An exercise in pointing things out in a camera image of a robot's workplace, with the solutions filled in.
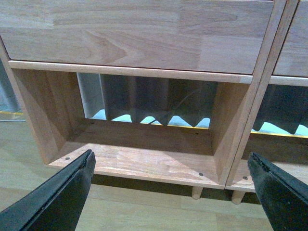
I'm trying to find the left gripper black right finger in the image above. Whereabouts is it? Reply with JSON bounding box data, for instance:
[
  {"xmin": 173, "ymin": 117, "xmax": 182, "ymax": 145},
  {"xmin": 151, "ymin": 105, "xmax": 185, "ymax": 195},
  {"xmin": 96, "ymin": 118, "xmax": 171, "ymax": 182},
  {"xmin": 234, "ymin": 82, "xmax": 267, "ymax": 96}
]
[{"xmin": 247, "ymin": 153, "xmax": 308, "ymax": 231}]

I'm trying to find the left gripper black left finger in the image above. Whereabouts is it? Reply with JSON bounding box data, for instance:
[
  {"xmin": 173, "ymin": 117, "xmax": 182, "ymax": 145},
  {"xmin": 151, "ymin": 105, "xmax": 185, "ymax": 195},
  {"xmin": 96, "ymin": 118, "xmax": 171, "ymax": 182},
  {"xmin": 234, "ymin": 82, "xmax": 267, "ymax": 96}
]
[{"xmin": 0, "ymin": 150, "xmax": 96, "ymax": 231}]

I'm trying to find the right wooden shelf unit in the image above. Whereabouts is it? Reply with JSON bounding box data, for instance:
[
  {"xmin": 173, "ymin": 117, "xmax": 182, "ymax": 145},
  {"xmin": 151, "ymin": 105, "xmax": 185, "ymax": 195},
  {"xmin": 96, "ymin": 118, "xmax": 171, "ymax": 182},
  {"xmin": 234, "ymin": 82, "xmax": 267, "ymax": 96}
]
[{"xmin": 226, "ymin": 0, "xmax": 308, "ymax": 204}]

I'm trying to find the wooden shelf unit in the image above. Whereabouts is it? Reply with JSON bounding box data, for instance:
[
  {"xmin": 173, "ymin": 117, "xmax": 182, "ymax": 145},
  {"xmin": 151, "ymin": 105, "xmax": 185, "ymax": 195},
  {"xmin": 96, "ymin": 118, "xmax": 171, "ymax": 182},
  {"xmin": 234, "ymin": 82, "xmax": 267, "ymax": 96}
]
[
  {"xmin": 226, "ymin": 0, "xmax": 308, "ymax": 204},
  {"xmin": 0, "ymin": 0, "xmax": 286, "ymax": 198}
]

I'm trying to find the left wooden shelf unit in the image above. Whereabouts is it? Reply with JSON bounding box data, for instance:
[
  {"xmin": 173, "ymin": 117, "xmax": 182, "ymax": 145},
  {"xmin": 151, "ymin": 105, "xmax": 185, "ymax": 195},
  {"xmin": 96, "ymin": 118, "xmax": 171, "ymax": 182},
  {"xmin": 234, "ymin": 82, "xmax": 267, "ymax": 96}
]
[{"xmin": 0, "ymin": 0, "xmax": 286, "ymax": 198}]

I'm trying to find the grey curtain behind shelves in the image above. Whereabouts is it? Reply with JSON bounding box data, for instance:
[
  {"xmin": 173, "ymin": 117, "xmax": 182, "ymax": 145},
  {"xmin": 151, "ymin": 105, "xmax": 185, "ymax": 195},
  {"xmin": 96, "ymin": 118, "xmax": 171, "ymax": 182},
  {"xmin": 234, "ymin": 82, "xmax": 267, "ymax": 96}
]
[{"xmin": 0, "ymin": 57, "xmax": 308, "ymax": 135}]

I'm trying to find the thin cable behind shelf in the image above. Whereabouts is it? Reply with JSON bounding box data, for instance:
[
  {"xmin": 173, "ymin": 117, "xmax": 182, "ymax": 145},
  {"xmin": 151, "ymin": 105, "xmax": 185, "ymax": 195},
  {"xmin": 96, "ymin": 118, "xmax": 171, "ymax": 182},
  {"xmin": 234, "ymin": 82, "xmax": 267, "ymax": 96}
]
[{"xmin": 149, "ymin": 81, "xmax": 212, "ymax": 126}]

